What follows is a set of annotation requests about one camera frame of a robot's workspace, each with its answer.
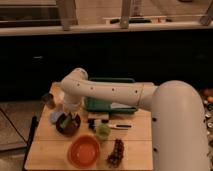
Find green pepper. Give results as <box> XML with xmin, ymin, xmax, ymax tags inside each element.
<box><xmin>60</xmin><ymin>115</ymin><xmax>72</xmax><ymax>129</ymax></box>

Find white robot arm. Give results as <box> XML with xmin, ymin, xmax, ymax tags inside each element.
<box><xmin>61</xmin><ymin>68</ymin><xmax>210</xmax><ymax>171</ymax></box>

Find purple bowl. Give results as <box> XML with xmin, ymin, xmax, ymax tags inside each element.
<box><xmin>56</xmin><ymin>114</ymin><xmax>81</xmax><ymax>137</ymax></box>

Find orange bowl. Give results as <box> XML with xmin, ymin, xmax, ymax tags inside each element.
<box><xmin>67</xmin><ymin>135</ymin><xmax>100</xmax><ymax>169</ymax></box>

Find green tray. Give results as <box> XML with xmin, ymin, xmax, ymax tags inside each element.
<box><xmin>84</xmin><ymin>77</ymin><xmax>137</xmax><ymax>114</ymax></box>

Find green cup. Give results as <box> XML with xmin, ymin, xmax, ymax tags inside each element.
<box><xmin>96</xmin><ymin>124</ymin><xmax>111</xmax><ymax>141</ymax></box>

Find light blue plate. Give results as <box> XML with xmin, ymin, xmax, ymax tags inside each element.
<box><xmin>50</xmin><ymin>111</ymin><xmax>63</xmax><ymax>124</ymax></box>

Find metal cup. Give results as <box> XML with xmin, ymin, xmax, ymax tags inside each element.
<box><xmin>41</xmin><ymin>93</ymin><xmax>56</xmax><ymax>109</ymax></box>

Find wooden cutting board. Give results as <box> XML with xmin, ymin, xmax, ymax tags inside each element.
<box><xmin>24</xmin><ymin>81</ymin><xmax>156</xmax><ymax>171</ymax></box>

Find bunch of dark grapes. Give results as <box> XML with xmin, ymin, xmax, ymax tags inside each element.
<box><xmin>107</xmin><ymin>139</ymin><xmax>124</xmax><ymax>168</ymax></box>

